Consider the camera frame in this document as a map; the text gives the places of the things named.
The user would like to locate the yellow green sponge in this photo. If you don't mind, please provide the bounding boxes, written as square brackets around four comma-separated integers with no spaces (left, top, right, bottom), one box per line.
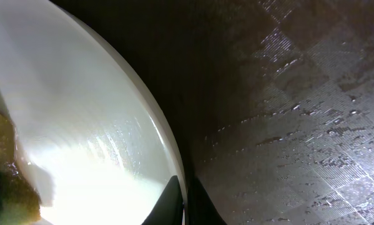
[0,113,41,225]

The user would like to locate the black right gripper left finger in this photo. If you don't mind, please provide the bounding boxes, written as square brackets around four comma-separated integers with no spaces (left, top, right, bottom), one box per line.
[142,176,184,225]

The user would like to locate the white plate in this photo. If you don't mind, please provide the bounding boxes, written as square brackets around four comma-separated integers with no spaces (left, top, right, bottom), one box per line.
[0,1,187,224]

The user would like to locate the brown plastic tray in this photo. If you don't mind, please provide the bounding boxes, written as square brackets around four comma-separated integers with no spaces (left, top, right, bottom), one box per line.
[57,0,374,224]

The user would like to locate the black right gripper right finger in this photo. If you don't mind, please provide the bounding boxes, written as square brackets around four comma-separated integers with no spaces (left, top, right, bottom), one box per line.
[187,177,227,225]

